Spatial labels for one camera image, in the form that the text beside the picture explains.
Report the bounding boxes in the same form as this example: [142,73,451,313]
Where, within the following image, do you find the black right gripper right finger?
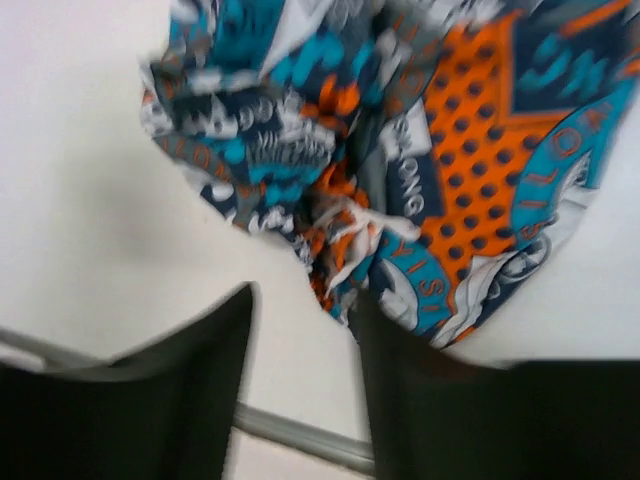
[352,294,639,480]

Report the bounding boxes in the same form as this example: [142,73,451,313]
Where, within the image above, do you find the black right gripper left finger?
[1,283,254,479]

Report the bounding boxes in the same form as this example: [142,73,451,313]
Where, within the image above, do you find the colourful patterned shorts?
[140,1,639,348]

